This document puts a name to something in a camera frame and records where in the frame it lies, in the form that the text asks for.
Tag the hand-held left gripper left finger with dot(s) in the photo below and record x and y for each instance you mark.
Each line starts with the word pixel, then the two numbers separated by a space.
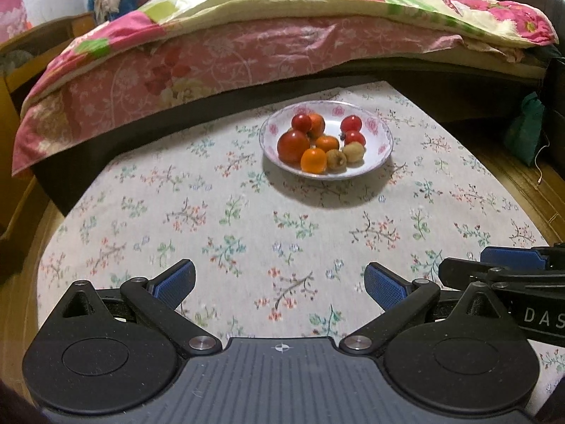
pixel 174 285

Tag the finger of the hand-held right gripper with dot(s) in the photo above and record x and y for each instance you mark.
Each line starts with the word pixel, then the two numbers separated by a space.
pixel 507 256
pixel 459 269

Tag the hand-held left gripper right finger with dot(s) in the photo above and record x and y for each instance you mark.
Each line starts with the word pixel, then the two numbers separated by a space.
pixel 386 287

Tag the white floral-rimmed plate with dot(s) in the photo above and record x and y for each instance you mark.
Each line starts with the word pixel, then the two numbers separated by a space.
pixel 375 150

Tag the tan longan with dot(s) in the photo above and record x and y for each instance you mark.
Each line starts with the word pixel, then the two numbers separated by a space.
pixel 336 159
pixel 353 152

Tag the glossy orange tomato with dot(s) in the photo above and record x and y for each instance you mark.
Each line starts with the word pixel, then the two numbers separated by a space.
pixel 314 160

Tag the small red tomato with stem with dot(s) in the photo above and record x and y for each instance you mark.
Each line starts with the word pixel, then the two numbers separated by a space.
pixel 354 138

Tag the large red tomato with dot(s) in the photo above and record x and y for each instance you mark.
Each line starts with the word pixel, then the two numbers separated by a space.
pixel 293 145

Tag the deep orange tangerine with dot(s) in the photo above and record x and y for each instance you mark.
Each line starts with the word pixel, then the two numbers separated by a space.
pixel 317 124

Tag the floral tablecloth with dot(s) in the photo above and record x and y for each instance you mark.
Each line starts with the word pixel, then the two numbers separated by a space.
pixel 220 212

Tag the green bag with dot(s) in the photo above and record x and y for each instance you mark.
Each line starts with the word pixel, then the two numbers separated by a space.
pixel 525 132

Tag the dark nightstand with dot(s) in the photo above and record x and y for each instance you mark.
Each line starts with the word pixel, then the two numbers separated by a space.
pixel 556 97

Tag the bed with floral quilt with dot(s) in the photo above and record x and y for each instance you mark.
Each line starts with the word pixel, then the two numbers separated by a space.
pixel 397 70

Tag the wooden cabinet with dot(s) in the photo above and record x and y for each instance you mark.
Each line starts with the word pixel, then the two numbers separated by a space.
pixel 13 97

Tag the grey cloth bundle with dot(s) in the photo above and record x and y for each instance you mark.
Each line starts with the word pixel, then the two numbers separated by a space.
pixel 13 59

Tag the pink cloth with zigzag trim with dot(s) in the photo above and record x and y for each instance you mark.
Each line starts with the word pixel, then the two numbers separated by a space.
pixel 13 13

